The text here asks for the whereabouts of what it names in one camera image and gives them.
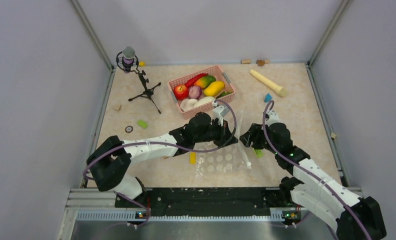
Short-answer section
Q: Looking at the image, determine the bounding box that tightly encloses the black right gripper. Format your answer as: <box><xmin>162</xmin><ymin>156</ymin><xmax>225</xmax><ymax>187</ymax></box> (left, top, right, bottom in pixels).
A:
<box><xmin>239</xmin><ymin>122</ymin><xmax>279</xmax><ymax>155</ymax></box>

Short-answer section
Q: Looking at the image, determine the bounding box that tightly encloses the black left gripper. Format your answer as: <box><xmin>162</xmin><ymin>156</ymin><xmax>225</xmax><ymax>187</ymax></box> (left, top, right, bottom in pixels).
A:
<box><xmin>194</xmin><ymin>118</ymin><xmax>238</xmax><ymax>148</ymax></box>

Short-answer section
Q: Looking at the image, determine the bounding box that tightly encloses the clear dotted zip top bag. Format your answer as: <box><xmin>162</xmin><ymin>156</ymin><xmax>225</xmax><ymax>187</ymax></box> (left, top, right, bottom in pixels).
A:
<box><xmin>194</xmin><ymin>110</ymin><xmax>252</xmax><ymax>178</ymax></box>

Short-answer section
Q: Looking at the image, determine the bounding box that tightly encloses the pink plastic basket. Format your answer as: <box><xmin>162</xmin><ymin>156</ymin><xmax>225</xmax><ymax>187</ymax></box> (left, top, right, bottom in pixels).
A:
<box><xmin>168</xmin><ymin>65</ymin><xmax>235</xmax><ymax>119</ymax></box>

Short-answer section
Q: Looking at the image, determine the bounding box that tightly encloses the purple onion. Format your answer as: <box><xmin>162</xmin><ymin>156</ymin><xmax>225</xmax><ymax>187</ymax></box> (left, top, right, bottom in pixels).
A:
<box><xmin>188</xmin><ymin>85</ymin><xmax>202</xmax><ymax>99</ymax></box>

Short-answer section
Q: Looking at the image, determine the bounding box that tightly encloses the red apple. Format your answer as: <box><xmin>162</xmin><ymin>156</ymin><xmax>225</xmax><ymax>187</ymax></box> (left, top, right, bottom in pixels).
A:
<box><xmin>173</xmin><ymin>84</ymin><xmax>189</xmax><ymax>101</ymax></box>

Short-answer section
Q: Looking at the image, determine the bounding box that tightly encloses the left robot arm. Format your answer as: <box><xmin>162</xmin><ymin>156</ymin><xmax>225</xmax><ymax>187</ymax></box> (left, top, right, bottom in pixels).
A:
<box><xmin>86</xmin><ymin>112</ymin><xmax>238</xmax><ymax>207</ymax></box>

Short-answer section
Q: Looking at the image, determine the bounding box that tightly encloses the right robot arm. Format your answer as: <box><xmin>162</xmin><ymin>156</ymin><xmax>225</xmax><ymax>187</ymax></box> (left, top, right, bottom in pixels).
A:
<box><xmin>240</xmin><ymin>122</ymin><xmax>387</xmax><ymax>240</ymax></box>

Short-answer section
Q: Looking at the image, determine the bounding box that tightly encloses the green toy brick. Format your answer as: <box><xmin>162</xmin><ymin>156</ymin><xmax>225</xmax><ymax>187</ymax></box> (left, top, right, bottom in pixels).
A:
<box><xmin>254</xmin><ymin>149</ymin><xmax>263</xmax><ymax>158</ymax></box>

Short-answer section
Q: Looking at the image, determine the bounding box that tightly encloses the yellow toy block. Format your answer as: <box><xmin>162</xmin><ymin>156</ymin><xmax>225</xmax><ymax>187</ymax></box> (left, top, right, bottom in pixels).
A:
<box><xmin>189</xmin><ymin>152</ymin><xmax>197</xmax><ymax>165</ymax></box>

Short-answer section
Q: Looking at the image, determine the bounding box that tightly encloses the white radish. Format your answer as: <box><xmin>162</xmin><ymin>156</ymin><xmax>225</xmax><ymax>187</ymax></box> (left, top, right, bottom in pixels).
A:
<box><xmin>193</xmin><ymin>96</ymin><xmax>215</xmax><ymax>108</ymax></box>

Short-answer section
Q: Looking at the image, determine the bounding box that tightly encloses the blue toy block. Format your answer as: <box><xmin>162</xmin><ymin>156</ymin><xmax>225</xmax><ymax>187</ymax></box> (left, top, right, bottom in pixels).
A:
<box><xmin>264</xmin><ymin>93</ymin><xmax>272</xmax><ymax>103</ymax></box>

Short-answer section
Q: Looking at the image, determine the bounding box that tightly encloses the green leafy vegetable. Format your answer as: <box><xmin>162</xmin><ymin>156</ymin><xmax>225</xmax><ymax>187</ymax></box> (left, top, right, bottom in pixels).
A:
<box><xmin>216</xmin><ymin>91</ymin><xmax>232</xmax><ymax>99</ymax></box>

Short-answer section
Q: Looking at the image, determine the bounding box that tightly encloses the yellow mango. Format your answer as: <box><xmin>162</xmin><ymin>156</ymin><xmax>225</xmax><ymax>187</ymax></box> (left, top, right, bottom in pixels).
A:
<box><xmin>202</xmin><ymin>80</ymin><xmax>225</xmax><ymax>97</ymax></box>

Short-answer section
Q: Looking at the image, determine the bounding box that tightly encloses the beige wooden rolling pin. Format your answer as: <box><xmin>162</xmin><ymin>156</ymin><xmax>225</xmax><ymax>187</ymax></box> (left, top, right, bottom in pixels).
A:
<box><xmin>249</xmin><ymin>69</ymin><xmax>288</xmax><ymax>97</ymax></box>

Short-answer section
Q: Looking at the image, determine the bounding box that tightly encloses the green orange mango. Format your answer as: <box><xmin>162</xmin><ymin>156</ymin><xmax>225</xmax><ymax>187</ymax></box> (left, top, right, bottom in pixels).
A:
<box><xmin>193</xmin><ymin>75</ymin><xmax>216</xmax><ymax>90</ymax></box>

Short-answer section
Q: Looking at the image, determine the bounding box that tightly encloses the red chili pepper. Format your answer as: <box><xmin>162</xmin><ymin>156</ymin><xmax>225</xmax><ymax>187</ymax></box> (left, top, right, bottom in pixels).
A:
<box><xmin>184</xmin><ymin>73</ymin><xmax>208</xmax><ymax>88</ymax></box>

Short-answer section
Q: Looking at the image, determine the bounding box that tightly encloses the green rectangular block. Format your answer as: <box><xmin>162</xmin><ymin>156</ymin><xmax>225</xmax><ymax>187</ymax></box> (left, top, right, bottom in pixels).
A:
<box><xmin>137</xmin><ymin>119</ymin><xmax>148</xmax><ymax>129</ymax></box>

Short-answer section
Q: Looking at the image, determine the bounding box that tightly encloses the small round token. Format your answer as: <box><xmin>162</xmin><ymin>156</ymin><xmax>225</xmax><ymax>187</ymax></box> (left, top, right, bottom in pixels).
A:
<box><xmin>125</xmin><ymin>125</ymin><xmax>134</xmax><ymax>134</ymax></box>

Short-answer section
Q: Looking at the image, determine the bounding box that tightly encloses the light wooden block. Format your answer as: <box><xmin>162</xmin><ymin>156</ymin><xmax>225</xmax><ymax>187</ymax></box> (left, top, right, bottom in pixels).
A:
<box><xmin>112</xmin><ymin>104</ymin><xmax>122</xmax><ymax>112</ymax></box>

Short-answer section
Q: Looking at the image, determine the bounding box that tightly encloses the microphone on black tripod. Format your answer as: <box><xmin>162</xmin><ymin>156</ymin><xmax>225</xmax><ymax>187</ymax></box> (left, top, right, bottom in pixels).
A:
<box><xmin>116</xmin><ymin>46</ymin><xmax>162</xmax><ymax>114</ymax></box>

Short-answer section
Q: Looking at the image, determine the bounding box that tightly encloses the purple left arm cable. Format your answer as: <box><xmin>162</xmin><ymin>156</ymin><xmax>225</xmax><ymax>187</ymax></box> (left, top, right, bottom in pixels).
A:
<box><xmin>82</xmin><ymin>99</ymin><xmax>238</xmax><ymax>229</ymax></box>

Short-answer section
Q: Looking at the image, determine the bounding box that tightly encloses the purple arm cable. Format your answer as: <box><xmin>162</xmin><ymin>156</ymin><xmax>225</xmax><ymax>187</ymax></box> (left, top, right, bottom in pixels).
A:
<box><xmin>262</xmin><ymin>100</ymin><xmax>373</xmax><ymax>240</ymax></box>
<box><xmin>82</xmin><ymin>99</ymin><xmax>238</xmax><ymax>229</ymax></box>

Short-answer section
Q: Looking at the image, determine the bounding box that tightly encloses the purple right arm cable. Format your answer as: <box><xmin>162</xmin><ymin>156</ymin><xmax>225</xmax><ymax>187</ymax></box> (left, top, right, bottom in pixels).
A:
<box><xmin>262</xmin><ymin>100</ymin><xmax>373</xmax><ymax>240</ymax></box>

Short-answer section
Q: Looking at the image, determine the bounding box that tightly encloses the brown piece at back wall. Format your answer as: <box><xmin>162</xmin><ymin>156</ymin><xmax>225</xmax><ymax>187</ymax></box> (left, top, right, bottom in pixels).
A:
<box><xmin>256</xmin><ymin>59</ymin><xmax>271</xmax><ymax>66</ymax></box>

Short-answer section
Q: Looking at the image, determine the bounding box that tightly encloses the cork at back wall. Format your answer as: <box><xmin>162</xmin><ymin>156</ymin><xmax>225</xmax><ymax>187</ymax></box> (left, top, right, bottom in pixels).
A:
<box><xmin>241</xmin><ymin>59</ymin><xmax>251</xmax><ymax>65</ymax></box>

